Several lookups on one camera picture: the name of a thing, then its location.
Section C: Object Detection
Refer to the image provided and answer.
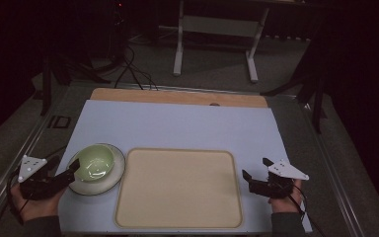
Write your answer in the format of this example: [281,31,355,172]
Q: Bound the person's right hand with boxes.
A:
[268,179,306,214]

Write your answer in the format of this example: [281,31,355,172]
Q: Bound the aluminium floor rail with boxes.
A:
[297,95,366,237]
[0,83,77,231]

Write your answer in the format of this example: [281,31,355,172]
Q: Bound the pale blue table mat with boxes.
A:
[56,99,314,235]

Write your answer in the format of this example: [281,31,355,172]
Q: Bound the black floor cables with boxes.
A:
[113,43,160,92]

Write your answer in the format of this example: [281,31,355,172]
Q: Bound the black tripod stand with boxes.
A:
[260,33,330,134]

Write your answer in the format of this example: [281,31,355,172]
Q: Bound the beige tray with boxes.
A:
[114,147,244,230]

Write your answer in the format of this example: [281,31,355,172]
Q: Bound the person's left hand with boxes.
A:
[11,183,69,222]

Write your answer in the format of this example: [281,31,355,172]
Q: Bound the pale green bowl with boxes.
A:
[73,143,115,183]

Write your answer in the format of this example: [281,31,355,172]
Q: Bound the black floor socket frame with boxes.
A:
[46,115,72,129]

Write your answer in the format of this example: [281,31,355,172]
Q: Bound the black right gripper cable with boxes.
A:
[287,182,327,237]

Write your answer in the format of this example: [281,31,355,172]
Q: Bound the white metal stand frame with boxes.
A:
[172,0,271,84]

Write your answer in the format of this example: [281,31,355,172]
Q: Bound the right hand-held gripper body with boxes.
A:
[248,158,310,199]

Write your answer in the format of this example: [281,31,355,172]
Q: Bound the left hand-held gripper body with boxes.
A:
[17,154,63,200]

